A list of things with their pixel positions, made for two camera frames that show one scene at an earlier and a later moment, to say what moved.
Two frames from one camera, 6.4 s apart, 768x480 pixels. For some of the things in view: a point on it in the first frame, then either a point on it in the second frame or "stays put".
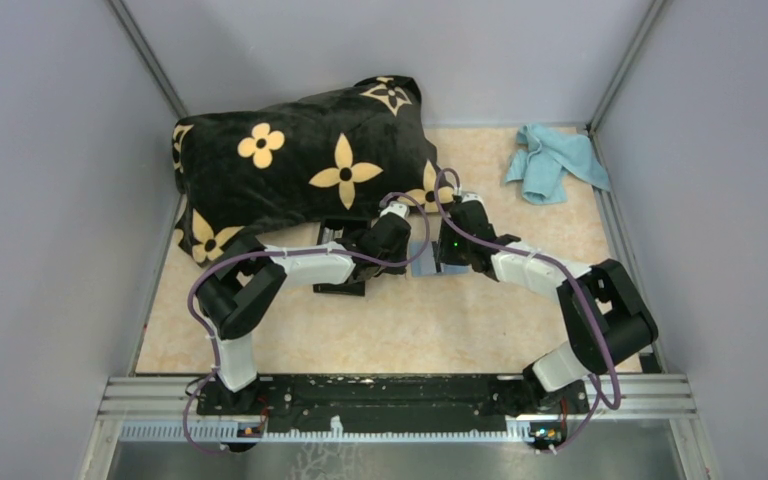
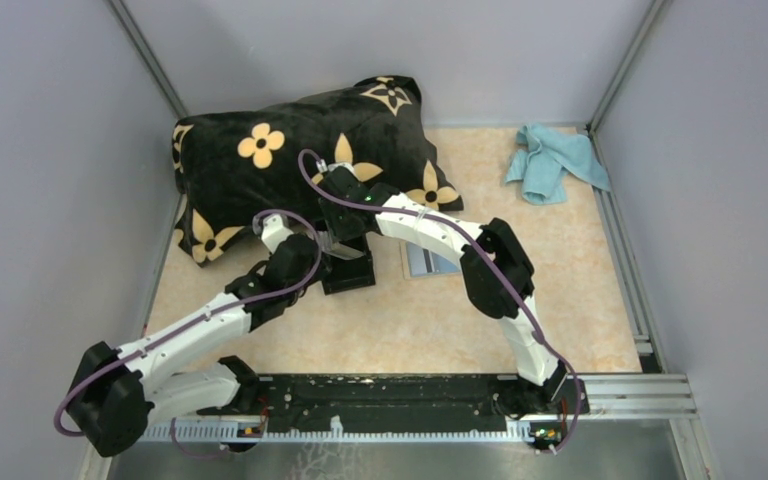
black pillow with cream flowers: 351,153 stays put
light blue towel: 548,159 stays put
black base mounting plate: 393,402 stays put
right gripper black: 445,255 → 336,231
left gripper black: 403,249 → 315,261
